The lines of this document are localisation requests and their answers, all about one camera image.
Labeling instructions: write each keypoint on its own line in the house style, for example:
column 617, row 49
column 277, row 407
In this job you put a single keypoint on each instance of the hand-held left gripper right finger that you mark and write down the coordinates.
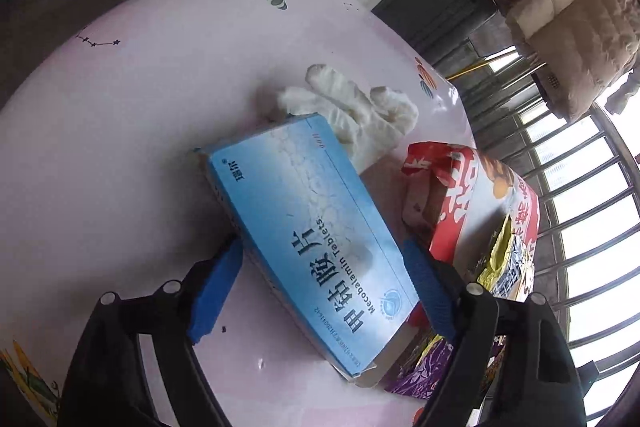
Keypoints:
column 430, row 287

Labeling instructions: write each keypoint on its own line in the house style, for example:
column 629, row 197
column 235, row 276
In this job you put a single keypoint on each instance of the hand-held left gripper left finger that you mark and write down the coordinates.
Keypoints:
column 215, row 297

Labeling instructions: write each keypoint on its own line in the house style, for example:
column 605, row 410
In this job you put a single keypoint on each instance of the gold foil wrapper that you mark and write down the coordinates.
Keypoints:
column 505, row 252

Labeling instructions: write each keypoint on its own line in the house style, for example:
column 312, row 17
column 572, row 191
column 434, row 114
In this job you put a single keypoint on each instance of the red and white snack bag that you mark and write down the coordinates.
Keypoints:
column 470, row 202

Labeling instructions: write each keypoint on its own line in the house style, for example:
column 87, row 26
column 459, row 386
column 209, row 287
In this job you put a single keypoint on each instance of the blue medicine box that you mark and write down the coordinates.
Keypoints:
column 310, row 217

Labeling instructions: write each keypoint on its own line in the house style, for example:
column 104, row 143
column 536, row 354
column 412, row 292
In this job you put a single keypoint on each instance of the white tissue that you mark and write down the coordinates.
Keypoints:
column 360, row 117

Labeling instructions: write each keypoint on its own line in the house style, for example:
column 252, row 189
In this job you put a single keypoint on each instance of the purple foil wrapper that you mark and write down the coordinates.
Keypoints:
column 420, row 374

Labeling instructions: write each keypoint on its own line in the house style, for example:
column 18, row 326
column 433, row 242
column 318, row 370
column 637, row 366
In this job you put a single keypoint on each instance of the metal balcony railing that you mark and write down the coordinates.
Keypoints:
column 550, row 227

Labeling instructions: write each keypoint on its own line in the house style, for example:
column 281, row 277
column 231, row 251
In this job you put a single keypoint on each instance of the pink printed tablecloth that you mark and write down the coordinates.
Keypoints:
column 125, row 132

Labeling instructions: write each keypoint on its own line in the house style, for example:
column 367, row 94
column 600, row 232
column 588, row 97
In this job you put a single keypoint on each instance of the beige quilted jacket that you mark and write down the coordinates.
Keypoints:
column 575, row 32

